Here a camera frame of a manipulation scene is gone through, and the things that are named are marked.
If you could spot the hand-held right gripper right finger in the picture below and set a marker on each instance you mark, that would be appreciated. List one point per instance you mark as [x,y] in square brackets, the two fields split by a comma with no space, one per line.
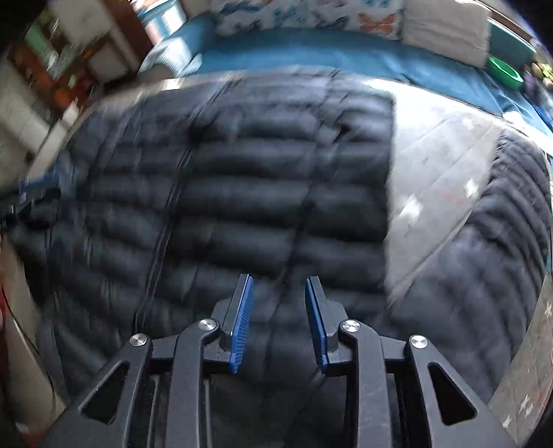
[315,331]

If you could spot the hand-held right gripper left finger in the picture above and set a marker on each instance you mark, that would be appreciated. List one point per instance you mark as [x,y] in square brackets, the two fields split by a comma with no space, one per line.
[238,331]

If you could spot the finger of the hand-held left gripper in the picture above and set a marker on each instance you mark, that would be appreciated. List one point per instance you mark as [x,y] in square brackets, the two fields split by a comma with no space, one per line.
[36,191]

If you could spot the black puffer jacket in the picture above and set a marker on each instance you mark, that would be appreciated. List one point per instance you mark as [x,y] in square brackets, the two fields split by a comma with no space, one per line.
[258,186]

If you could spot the wooden shelf unit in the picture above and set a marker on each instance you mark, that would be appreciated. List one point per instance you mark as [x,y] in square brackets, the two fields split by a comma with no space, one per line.
[66,51]

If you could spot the grey star quilt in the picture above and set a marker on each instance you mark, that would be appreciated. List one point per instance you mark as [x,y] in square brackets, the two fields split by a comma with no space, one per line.
[435,186]

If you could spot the blue sofa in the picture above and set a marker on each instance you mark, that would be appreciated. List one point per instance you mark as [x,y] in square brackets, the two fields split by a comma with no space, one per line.
[332,53]

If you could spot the butterfly print pillow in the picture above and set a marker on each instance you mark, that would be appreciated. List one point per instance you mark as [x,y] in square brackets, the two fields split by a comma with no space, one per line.
[258,2]
[356,2]

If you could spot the green bowl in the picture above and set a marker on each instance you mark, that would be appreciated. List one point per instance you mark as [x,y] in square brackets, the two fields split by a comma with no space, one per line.
[505,72]

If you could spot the white pillow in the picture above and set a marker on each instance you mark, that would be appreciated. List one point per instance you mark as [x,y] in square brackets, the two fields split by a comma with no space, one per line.
[444,23]

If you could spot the yellow black plush toy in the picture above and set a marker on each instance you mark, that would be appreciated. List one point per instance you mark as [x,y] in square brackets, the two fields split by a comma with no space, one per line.
[545,73]

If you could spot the teal cushion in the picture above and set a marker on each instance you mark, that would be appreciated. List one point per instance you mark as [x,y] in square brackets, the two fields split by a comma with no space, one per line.
[510,39]

